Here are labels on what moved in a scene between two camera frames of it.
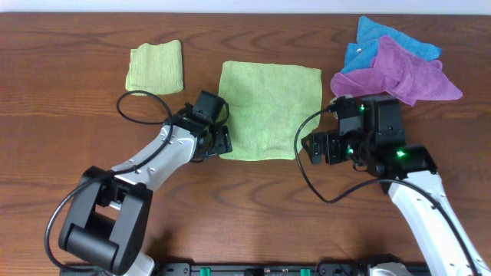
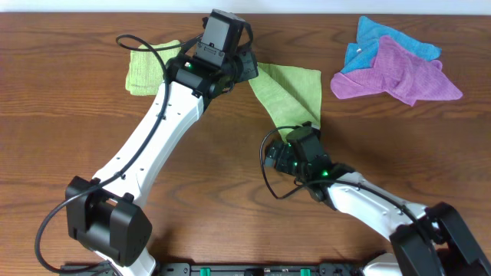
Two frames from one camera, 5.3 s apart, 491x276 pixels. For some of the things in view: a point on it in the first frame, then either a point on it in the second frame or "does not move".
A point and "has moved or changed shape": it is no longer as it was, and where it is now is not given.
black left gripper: [219, 142] to [247, 64]
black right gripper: [322, 146] to [307, 127]
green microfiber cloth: [268, 103] has moved or changed shape
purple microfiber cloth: [397, 71] does not move
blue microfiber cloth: [360, 54] does not move
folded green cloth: [156, 68] does not move
